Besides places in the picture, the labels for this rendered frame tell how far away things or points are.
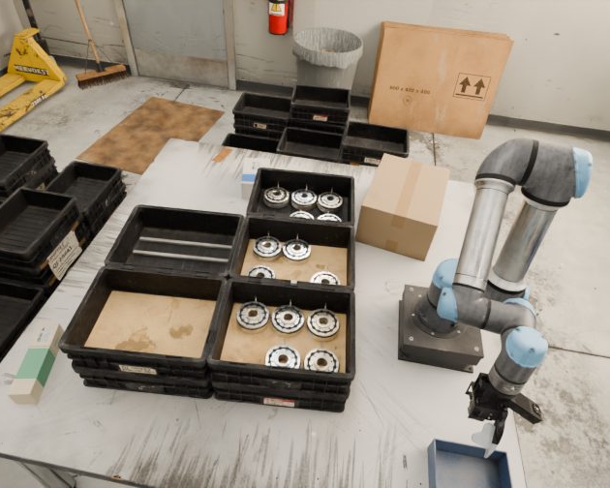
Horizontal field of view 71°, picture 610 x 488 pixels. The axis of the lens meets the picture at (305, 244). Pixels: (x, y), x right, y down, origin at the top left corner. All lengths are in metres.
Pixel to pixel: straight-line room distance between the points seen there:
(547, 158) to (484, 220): 0.20
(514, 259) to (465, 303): 0.28
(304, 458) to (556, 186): 0.96
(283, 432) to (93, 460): 0.52
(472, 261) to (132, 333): 0.99
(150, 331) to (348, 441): 0.67
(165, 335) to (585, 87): 4.05
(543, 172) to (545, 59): 3.26
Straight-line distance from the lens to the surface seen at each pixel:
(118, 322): 1.46
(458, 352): 1.47
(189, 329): 1.39
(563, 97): 4.59
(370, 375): 1.47
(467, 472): 1.42
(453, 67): 4.07
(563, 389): 2.63
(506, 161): 1.15
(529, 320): 1.11
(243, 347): 1.33
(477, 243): 1.10
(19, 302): 2.43
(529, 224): 1.25
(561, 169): 1.18
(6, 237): 2.44
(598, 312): 3.09
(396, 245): 1.79
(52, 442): 1.48
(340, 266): 1.55
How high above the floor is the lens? 1.97
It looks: 45 degrees down
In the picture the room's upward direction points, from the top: 5 degrees clockwise
